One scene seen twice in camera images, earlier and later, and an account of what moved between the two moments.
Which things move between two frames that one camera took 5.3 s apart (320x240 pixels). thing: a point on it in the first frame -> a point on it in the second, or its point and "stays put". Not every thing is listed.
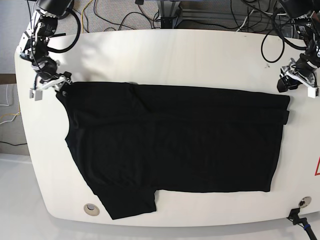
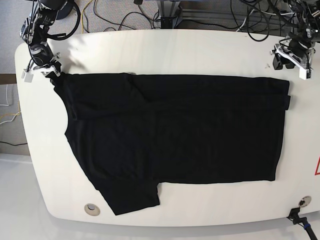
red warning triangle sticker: x=317 y=171 stays put
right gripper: x=309 y=79 -> x=298 y=53
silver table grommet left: x=91 y=209 stays put
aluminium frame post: x=169 y=9 stays put
